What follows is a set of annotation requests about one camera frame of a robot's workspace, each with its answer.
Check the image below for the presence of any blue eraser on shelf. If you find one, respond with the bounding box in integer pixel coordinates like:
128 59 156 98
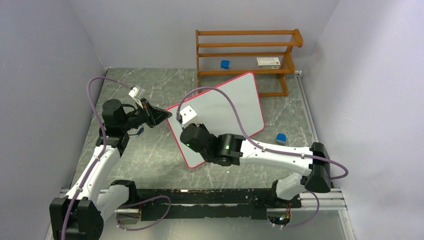
220 60 231 70

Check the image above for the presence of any orange wooden shelf rack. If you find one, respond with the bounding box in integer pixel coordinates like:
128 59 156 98
195 28 304 97

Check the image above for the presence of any blue marker cap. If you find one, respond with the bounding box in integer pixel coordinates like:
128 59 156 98
136 127 145 136

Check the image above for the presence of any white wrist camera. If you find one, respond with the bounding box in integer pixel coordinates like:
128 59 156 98
179 105 201 128
128 85 145 108

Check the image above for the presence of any blue eraser on table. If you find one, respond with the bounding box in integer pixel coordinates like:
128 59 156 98
275 133 287 145

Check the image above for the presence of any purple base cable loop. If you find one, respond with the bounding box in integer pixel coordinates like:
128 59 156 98
114 195 172 232

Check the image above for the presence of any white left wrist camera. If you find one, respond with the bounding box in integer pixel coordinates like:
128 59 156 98
128 85 145 108

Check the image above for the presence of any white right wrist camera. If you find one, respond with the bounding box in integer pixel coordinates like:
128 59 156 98
179 105 201 128

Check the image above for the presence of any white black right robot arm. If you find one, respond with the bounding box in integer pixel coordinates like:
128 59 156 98
179 123 332 207

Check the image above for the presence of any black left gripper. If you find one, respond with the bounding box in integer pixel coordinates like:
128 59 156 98
119 98 172 131

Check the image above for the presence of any white cardboard box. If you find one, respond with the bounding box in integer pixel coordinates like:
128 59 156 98
256 57 281 70

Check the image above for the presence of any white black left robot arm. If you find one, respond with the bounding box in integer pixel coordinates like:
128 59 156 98
49 98 172 240

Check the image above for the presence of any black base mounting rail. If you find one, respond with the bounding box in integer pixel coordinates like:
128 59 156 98
118 188 302 221

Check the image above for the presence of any pink framed whiteboard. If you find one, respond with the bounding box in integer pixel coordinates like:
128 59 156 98
166 72 265 169

